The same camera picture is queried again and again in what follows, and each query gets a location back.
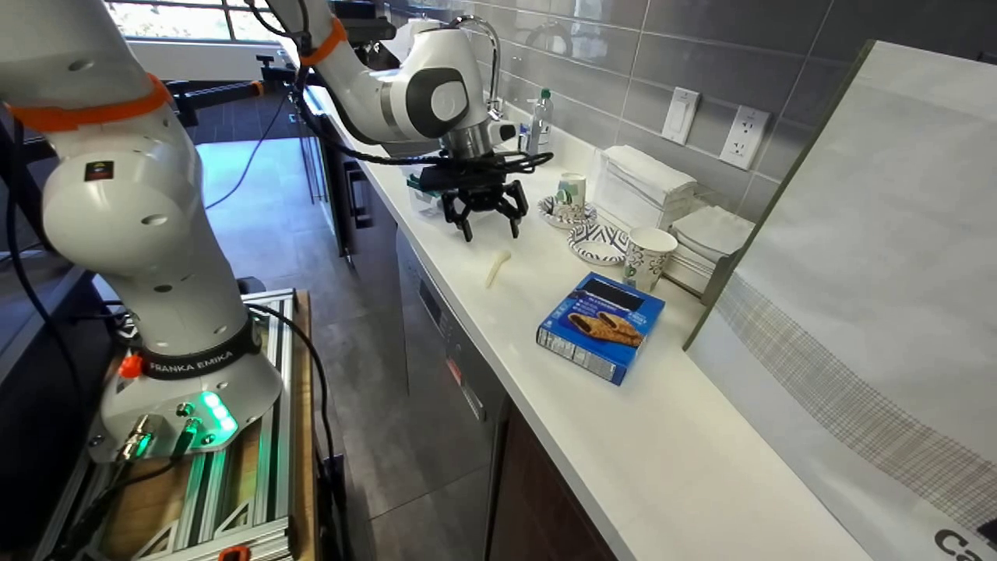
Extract black cable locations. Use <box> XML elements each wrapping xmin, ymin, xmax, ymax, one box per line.
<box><xmin>204</xmin><ymin>92</ymin><xmax>295</xmax><ymax>212</ymax></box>
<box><xmin>245</xmin><ymin>302</ymin><xmax>341</xmax><ymax>478</ymax></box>

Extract dark cabinet door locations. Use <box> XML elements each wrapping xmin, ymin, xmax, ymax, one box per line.
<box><xmin>315</xmin><ymin>117</ymin><xmax>400</xmax><ymax>270</ymax></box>

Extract white wall switch plate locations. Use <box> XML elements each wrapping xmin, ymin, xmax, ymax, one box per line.
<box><xmin>661</xmin><ymin>86</ymin><xmax>702</xmax><ymax>146</ymax></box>

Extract white plastic spoon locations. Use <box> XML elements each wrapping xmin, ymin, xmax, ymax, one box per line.
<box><xmin>484</xmin><ymin>249</ymin><xmax>513</xmax><ymax>290</ymax></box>

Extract clear plastic bottle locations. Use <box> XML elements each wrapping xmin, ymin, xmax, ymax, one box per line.
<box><xmin>527</xmin><ymin>88</ymin><xmax>555</xmax><ymax>156</ymax></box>

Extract stack of white napkins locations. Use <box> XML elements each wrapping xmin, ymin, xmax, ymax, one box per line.
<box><xmin>591</xmin><ymin>145</ymin><xmax>699</xmax><ymax>235</ymax></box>
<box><xmin>664</xmin><ymin>206</ymin><xmax>756</xmax><ymax>297</ymax></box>

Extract cabinet door handle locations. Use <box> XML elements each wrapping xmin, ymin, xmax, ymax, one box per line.
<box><xmin>345</xmin><ymin>161</ymin><xmax>376</xmax><ymax>229</ymax></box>

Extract patterned paper cup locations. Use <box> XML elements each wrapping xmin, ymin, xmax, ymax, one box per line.
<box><xmin>622</xmin><ymin>227</ymin><xmax>679</xmax><ymax>294</ymax></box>

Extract blue snack bar box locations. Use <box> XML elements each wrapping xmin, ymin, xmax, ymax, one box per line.
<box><xmin>536</xmin><ymin>272</ymin><xmax>666</xmax><ymax>386</ymax></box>

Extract white wall socket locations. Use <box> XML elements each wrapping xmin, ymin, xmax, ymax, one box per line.
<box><xmin>719</xmin><ymin>105</ymin><xmax>772</xmax><ymax>171</ymax></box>

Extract window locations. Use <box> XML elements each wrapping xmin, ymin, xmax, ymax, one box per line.
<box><xmin>104</xmin><ymin>0</ymin><xmax>283</xmax><ymax>44</ymax></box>

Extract chrome tap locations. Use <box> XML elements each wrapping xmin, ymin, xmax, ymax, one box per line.
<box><xmin>450</xmin><ymin>14</ymin><xmax>509</xmax><ymax>122</ymax></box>

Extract dishwasher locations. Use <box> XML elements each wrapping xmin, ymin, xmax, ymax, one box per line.
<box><xmin>395</xmin><ymin>228</ymin><xmax>513</xmax><ymax>499</ymax></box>

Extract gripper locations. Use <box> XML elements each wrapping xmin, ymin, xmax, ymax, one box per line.
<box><xmin>423</xmin><ymin>159</ymin><xmax>531</xmax><ymax>243</ymax></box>

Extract patterned paper bowl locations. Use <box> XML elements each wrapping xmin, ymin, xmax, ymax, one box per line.
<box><xmin>537</xmin><ymin>194</ymin><xmax>599</xmax><ymax>230</ymax></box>
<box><xmin>567</xmin><ymin>223</ymin><xmax>630</xmax><ymax>267</ymax></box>

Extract large white paper bag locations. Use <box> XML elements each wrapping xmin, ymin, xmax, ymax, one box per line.
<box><xmin>683</xmin><ymin>41</ymin><xmax>997</xmax><ymax>561</ymax></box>

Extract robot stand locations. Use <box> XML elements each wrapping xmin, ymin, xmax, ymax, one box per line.
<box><xmin>31</xmin><ymin>288</ymin><xmax>322</xmax><ymax>561</ymax></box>

